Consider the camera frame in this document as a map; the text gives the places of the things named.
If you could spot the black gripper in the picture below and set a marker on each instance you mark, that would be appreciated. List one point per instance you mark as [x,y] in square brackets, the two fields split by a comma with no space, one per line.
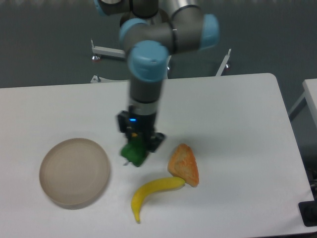
[131,123]

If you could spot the green toy pepper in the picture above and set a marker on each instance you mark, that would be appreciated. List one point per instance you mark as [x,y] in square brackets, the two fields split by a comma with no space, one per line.
[134,151]

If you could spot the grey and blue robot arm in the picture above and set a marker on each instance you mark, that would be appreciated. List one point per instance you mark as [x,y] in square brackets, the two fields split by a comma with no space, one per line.
[148,36]

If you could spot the beige round plate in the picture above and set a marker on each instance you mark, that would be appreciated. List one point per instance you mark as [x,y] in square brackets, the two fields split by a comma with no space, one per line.
[74,173]

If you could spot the orange toy bread slice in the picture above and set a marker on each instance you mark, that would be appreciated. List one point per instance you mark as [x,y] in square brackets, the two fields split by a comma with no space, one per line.
[182,163]

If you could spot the yellow toy banana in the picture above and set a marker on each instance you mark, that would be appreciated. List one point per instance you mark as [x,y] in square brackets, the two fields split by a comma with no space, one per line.
[157,185]

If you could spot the white side table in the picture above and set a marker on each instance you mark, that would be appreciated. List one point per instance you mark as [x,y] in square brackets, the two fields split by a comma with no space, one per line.
[307,98]

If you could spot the black device at table edge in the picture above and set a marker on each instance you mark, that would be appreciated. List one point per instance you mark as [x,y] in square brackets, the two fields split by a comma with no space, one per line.
[308,211]

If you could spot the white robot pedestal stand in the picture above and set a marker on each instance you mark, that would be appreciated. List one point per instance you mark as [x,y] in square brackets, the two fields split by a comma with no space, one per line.
[99,52]

